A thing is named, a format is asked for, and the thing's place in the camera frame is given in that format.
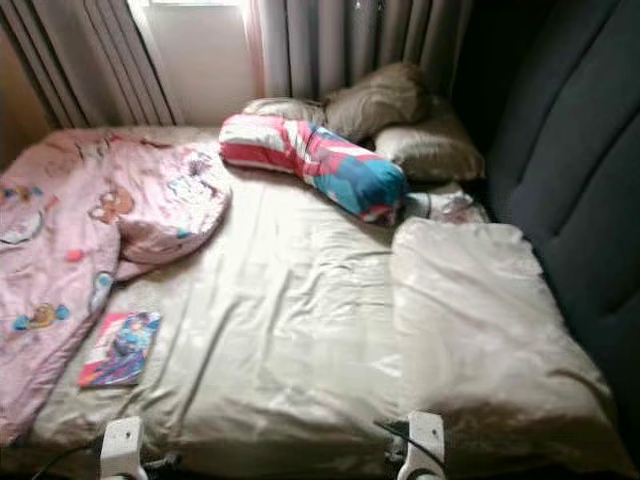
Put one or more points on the dark blue padded headboard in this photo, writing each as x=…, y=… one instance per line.
x=570, y=150

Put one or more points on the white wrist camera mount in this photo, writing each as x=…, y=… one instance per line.
x=426, y=430
x=122, y=448

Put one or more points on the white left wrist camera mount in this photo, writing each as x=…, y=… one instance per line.
x=122, y=448

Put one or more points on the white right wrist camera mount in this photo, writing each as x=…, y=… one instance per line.
x=426, y=430

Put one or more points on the red white blue striped pillow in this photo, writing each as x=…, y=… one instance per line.
x=310, y=160

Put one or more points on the pink cartoon print quilt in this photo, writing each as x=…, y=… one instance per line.
x=60, y=260

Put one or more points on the white crumpled garment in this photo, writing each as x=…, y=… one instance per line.
x=445, y=207

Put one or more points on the beige folded duvet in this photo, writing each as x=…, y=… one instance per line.
x=490, y=330

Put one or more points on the grey striped curtain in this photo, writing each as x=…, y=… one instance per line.
x=360, y=40
x=80, y=60

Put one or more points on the colourful comic book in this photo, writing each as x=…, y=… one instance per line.
x=120, y=350

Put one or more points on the beige floral bed sheet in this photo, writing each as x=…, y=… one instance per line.
x=290, y=300

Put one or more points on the bright window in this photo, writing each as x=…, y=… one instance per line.
x=200, y=60

